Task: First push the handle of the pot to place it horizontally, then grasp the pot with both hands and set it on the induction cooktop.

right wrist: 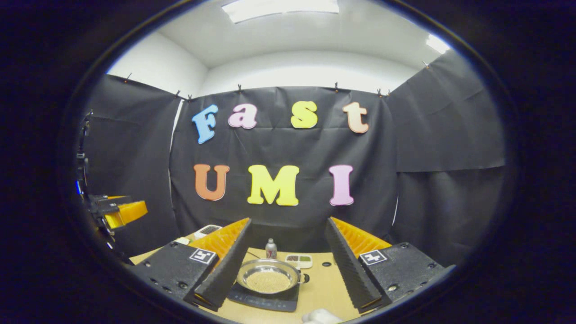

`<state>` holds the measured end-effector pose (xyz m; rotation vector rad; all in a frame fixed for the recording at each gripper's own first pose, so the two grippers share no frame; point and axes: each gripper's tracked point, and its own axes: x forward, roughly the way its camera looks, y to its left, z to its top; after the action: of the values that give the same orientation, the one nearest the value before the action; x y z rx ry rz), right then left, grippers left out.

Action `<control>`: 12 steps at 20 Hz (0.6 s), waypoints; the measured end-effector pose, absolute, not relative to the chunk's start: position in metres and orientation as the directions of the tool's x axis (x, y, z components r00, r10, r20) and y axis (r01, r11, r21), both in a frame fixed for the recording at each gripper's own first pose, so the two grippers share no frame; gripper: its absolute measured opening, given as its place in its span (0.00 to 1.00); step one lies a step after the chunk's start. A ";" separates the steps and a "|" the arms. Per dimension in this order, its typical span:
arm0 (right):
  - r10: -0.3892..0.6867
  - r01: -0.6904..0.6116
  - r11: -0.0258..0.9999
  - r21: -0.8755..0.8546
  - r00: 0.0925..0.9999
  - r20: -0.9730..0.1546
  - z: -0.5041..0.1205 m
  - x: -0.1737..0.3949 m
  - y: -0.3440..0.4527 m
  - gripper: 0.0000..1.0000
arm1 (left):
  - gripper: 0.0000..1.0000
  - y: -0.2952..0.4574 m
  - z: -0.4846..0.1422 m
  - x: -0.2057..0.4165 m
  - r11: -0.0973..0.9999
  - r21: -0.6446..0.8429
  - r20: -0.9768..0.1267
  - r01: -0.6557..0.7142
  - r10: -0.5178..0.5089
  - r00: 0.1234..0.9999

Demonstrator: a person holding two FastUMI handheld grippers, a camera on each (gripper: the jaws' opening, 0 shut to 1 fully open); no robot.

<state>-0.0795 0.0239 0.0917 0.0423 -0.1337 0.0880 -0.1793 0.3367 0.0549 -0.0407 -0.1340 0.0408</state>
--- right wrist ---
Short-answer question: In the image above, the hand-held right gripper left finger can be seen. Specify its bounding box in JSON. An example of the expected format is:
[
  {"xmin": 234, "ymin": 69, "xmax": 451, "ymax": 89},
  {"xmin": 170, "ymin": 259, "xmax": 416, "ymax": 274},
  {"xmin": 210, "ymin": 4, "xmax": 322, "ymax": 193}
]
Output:
[{"xmin": 127, "ymin": 217, "xmax": 252, "ymax": 312}]

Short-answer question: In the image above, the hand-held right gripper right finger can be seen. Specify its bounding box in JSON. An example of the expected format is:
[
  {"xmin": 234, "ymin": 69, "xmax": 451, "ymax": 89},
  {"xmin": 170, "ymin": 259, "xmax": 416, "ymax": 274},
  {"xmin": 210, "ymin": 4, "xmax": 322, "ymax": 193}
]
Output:
[{"xmin": 324, "ymin": 217, "xmax": 457, "ymax": 314}]

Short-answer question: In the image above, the stainless steel pot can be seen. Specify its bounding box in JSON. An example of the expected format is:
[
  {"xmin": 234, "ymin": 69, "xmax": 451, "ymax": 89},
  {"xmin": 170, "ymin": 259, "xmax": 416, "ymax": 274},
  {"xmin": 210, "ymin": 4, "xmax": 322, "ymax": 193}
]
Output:
[{"xmin": 236, "ymin": 259, "xmax": 310, "ymax": 295}]

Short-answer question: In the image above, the pile of yellow soybeans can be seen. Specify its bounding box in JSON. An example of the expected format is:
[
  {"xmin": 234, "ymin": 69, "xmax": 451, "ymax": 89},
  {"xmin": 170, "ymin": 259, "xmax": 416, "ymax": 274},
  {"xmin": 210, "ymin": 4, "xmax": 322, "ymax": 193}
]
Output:
[{"xmin": 245, "ymin": 269, "xmax": 293, "ymax": 293}]

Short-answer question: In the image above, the black induction cooktop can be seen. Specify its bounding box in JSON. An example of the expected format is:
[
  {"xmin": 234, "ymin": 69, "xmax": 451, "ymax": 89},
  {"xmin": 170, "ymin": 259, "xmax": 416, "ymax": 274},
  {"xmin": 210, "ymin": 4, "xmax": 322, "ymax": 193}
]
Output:
[{"xmin": 226, "ymin": 281, "xmax": 301, "ymax": 313}]

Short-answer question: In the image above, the white divided tray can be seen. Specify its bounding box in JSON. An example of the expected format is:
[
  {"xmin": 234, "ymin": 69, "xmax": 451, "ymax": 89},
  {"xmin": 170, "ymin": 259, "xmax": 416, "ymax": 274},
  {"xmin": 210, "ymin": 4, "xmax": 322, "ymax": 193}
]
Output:
[{"xmin": 285, "ymin": 254, "xmax": 313, "ymax": 270}]

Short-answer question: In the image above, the white toaster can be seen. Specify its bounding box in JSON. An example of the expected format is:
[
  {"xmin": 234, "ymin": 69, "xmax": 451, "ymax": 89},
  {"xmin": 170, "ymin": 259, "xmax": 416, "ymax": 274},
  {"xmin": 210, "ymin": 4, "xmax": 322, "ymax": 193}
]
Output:
[{"xmin": 194, "ymin": 224, "xmax": 223, "ymax": 239}]

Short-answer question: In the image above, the white cloth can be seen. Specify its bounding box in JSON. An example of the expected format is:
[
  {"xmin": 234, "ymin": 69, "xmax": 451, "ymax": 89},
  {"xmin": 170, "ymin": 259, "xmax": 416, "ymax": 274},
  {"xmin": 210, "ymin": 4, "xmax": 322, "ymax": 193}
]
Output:
[{"xmin": 301, "ymin": 308, "xmax": 343, "ymax": 324}]

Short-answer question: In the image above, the small ceiling light panel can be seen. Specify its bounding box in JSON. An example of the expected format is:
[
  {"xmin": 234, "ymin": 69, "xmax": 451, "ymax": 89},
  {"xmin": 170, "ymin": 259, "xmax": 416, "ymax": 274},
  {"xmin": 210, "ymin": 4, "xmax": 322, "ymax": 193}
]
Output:
[{"xmin": 425, "ymin": 34, "xmax": 451, "ymax": 55}]

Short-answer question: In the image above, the long ceiling light panel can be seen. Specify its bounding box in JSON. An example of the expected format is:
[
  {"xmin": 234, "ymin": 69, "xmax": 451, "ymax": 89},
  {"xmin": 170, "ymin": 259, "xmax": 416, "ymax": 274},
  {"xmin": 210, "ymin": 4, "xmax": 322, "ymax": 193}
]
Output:
[{"xmin": 221, "ymin": 0, "xmax": 340, "ymax": 24}]

